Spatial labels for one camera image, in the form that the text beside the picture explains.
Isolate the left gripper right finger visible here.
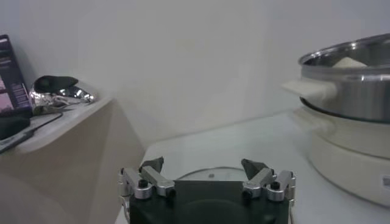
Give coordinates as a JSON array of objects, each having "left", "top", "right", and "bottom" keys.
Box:
[{"left": 241, "top": 158, "right": 297, "bottom": 202}]

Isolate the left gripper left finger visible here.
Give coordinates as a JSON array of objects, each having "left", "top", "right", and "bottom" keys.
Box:
[{"left": 118, "top": 156, "right": 176, "bottom": 200}]

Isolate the glass lid with cream handle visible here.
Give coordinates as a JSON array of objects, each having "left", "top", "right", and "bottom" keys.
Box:
[{"left": 176, "top": 166, "right": 247, "bottom": 182}]

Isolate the white steamed baozi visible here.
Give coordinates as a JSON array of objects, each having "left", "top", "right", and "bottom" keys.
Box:
[{"left": 331, "top": 57, "right": 369, "bottom": 69}]

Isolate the steel steamer basket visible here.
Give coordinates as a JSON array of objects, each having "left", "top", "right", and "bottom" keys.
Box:
[{"left": 280, "top": 32, "right": 390, "bottom": 124}]

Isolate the white side table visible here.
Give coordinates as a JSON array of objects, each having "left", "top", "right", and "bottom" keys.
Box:
[{"left": 0, "top": 96, "right": 146, "bottom": 224}]

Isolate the cream electric cooker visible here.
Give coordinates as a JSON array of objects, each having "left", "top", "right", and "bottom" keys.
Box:
[{"left": 289, "top": 106, "right": 390, "bottom": 208}]

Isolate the chrome and black device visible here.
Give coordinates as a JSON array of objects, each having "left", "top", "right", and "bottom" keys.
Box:
[{"left": 29, "top": 75, "right": 98, "bottom": 115}]

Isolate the grey usb hub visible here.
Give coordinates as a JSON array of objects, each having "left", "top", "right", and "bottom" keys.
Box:
[{"left": 0, "top": 129, "right": 36, "bottom": 155}]

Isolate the black computer mouse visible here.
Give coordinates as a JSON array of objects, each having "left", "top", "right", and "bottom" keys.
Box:
[{"left": 0, "top": 115, "right": 31, "bottom": 141}]

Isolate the open black laptop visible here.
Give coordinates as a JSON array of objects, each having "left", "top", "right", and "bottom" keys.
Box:
[{"left": 0, "top": 34, "right": 34, "bottom": 118}]

